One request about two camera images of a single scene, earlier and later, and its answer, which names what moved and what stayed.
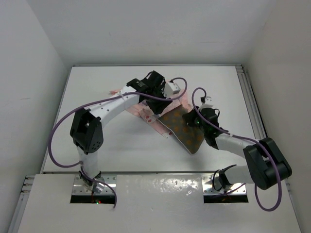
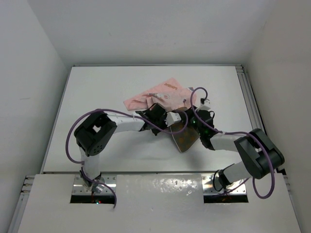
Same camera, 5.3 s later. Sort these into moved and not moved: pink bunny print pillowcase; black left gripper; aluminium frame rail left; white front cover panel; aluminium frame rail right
Moved: black left gripper; pink bunny print pillowcase
Not moved: aluminium frame rail left; aluminium frame rail right; white front cover panel
